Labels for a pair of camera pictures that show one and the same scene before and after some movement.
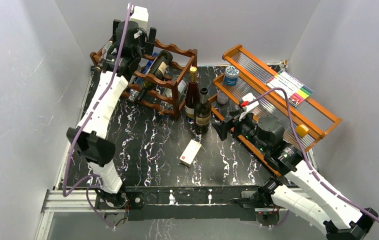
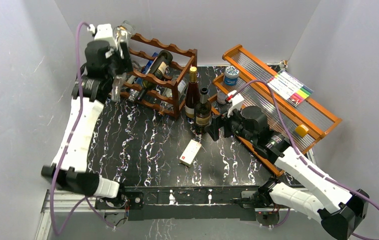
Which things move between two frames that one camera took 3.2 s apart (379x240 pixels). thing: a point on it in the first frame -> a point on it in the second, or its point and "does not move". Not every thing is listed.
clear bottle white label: [182, 85] does not move
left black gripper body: [145, 47] -> [118, 66]
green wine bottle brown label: [202, 113] does not move
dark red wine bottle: [192, 94] does not move
